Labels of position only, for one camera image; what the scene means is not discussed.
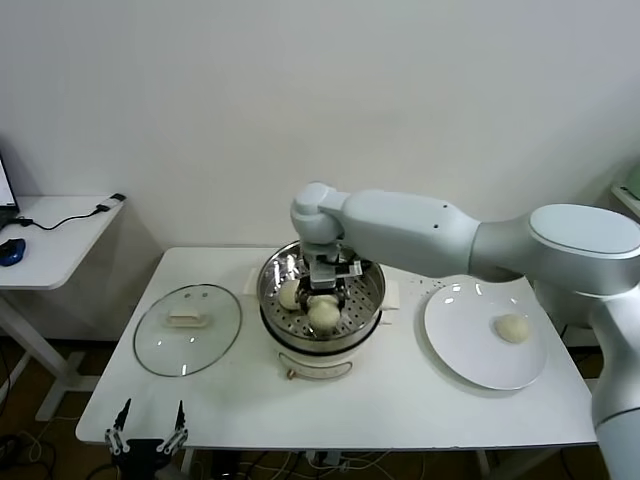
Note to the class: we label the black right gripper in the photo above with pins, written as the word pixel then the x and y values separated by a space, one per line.
pixel 305 287

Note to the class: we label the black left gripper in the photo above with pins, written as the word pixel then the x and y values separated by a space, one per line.
pixel 142 457

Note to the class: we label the white steamed baozi bun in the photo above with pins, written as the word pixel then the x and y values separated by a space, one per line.
pixel 287 297
pixel 322 300
pixel 322 320
pixel 511 328

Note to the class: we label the round glass pot lid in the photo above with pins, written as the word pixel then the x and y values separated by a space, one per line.
pixel 215 325

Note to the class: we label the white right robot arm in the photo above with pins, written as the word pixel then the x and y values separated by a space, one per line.
pixel 410 225

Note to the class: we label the perforated steel steamer basket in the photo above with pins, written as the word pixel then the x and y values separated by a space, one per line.
pixel 367 300

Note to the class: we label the white table leg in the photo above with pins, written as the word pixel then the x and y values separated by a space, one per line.
pixel 484 465
pixel 188 465

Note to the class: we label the white electric cooker base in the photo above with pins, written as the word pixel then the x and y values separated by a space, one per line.
pixel 320 367

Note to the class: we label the white round plate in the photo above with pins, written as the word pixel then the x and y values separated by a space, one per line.
pixel 460 340

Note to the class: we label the white power strip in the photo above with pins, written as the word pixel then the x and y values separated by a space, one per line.
pixel 325 457

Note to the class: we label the white side table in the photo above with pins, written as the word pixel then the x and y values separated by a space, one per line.
pixel 60 250

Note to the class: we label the blue computer mouse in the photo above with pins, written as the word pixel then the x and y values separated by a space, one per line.
pixel 12 252

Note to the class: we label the black laptop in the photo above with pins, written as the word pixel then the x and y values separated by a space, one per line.
pixel 6 195

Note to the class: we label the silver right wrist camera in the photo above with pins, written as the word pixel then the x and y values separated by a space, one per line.
pixel 323 272

